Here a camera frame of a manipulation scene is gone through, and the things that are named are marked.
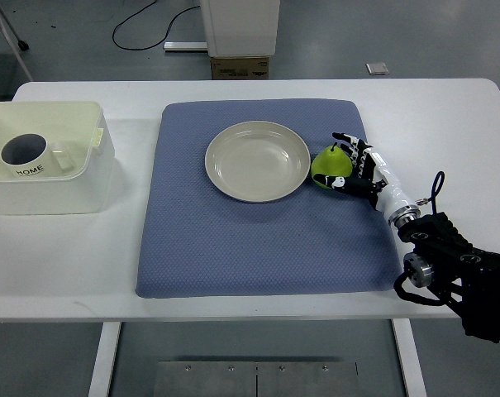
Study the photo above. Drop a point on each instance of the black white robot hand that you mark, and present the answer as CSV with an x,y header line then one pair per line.
x,y
372,179

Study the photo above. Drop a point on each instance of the green pear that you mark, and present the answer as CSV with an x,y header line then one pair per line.
x,y
332,161

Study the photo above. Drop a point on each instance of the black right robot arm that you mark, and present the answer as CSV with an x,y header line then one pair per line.
x,y
445,269

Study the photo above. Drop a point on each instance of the beige round plate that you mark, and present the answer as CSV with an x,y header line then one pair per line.
x,y
257,161

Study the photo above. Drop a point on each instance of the grey metal floor plate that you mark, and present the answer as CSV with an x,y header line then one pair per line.
x,y
256,378

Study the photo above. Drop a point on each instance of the small grey floor tile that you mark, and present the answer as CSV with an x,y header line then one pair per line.
x,y
377,68

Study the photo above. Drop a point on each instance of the white table leg right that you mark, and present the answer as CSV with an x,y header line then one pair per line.
x,y
408,358

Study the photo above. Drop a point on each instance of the white table leg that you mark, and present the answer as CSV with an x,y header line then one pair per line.
x,y
101,381
408,358

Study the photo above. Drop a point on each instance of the blue textured mat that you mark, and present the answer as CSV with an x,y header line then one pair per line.
x,y
197,241

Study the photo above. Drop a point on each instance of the brown cardboard box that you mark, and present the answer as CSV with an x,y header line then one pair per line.
x,y
243,68

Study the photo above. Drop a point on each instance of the white plastic bin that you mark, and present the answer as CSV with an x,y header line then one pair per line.
x,y
82,127

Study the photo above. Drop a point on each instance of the white table leg left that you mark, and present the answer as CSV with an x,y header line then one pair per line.
x,y
101,381

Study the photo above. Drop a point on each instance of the white HOME mug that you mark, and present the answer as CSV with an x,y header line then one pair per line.
x,y
33,156

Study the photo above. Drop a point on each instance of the chair leg with caster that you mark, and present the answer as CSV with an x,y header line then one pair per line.
x,y
15,42

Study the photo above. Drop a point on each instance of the white pedestal column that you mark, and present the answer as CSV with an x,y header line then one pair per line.
x,y
240,28

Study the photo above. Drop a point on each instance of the silver aluminium floor rail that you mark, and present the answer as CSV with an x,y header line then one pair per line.
x,y
185,46

